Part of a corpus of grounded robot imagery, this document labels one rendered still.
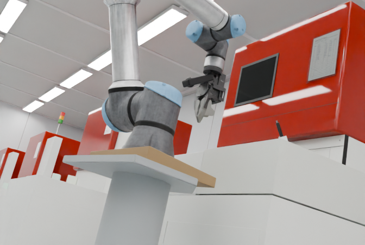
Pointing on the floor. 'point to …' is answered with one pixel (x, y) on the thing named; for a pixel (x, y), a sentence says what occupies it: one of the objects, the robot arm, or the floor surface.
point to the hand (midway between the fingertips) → (197, 118)
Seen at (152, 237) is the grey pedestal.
